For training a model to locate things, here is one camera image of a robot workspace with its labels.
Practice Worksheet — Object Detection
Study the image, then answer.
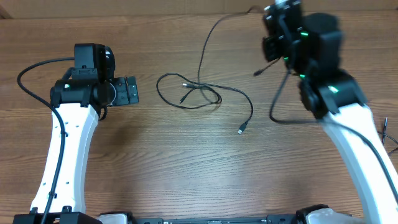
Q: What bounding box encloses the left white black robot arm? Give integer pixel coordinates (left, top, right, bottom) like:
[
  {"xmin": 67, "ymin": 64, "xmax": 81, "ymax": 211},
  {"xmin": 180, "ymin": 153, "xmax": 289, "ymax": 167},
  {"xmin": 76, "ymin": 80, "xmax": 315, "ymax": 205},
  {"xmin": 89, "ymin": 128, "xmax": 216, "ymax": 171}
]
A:
[{"xmin": 13, "ymin": 43, "xmax": 139, "ymax": 224}]

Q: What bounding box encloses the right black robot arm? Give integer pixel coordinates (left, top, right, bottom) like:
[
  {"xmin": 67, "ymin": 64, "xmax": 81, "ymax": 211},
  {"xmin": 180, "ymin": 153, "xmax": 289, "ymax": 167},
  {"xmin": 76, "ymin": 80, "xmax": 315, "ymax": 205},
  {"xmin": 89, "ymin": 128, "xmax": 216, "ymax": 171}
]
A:
[{"xmin": 262, "ymin": 1, "xmax": 397, "ymax": 223}]

